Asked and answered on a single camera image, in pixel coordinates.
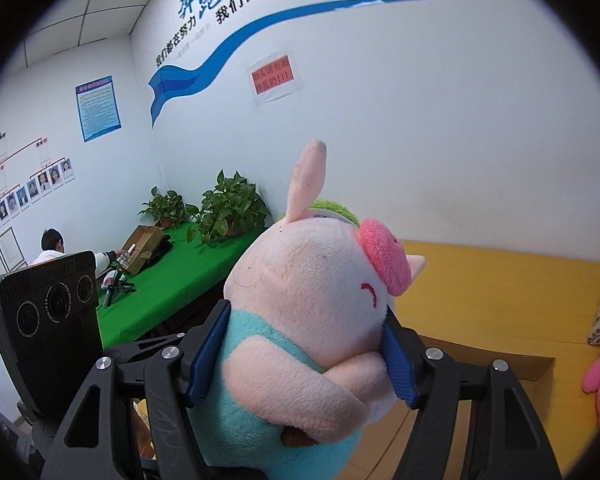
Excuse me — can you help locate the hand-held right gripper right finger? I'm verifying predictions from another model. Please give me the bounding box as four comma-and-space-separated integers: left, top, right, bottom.
380, 310, 566, 480

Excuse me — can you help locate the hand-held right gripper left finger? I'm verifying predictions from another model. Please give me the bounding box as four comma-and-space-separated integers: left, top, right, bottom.
37, 299, 233, 480

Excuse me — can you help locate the pink pig plush toy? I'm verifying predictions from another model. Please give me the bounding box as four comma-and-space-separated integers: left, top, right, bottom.
187, 140, 427, 480

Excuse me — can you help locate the large cardboard box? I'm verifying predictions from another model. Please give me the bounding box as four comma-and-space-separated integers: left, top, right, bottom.
130, 337, 557, 480

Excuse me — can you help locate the black stand device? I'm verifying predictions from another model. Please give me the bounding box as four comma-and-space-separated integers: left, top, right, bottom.
102, 270, 136, 308

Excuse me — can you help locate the green cloth table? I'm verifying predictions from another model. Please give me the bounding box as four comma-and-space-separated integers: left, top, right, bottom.
96, 220, 271, 351

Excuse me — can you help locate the clear bottle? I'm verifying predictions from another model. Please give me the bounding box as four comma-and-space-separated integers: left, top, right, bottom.
117, 245, 138, 273

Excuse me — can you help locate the small cardboard box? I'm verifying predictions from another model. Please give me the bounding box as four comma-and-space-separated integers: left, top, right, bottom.
120, 225, 168, 276

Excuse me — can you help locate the large potted plant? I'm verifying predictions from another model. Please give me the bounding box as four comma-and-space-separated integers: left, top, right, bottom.
187, 170, 272, 247

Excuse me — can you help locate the small potted plant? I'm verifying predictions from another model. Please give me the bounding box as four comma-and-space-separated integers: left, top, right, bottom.
139, 186, 200, 231

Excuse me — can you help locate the wall portrait photo chart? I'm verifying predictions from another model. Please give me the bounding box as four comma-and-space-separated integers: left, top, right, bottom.
0, 130, 76, 241

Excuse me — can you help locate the blue framed wall poster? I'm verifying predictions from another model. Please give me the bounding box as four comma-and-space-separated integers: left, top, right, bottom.
74, 76, 122, 143

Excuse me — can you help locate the blue ribbon wall decal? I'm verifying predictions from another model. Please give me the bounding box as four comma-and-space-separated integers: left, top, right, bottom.
147, 0, 521, 128

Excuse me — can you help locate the red wall notice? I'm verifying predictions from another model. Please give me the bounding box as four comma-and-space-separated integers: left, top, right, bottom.
245, 51, 303, 107

